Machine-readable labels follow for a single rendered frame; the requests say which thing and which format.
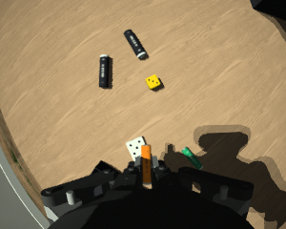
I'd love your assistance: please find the black battery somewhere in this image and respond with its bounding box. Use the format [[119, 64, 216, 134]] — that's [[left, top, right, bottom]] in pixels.
[[99, 54, 110, 88], [124, 30, 146, 59]]

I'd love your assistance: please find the green battery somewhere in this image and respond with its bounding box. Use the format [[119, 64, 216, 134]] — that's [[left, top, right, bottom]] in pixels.
[[181, 147, 203, 170]]

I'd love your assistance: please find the black rack of bins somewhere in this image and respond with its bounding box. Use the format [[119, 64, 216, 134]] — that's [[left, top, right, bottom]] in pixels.
[[91, 160, 120, 196]]

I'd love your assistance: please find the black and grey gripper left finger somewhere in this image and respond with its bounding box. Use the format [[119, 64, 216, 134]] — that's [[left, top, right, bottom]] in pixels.
[[40, 156, 143, 225]]

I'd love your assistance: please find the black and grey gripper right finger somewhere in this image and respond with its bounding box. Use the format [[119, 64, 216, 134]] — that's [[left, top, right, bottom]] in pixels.
[[151, 156, 255, 219]]

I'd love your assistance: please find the white domino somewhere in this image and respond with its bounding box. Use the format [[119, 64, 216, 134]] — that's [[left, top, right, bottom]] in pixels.
[[126, 136, 145, 160]]

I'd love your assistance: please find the yellow die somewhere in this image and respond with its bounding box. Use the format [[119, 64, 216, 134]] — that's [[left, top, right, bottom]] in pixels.
[[146, 74, 160, 90]]

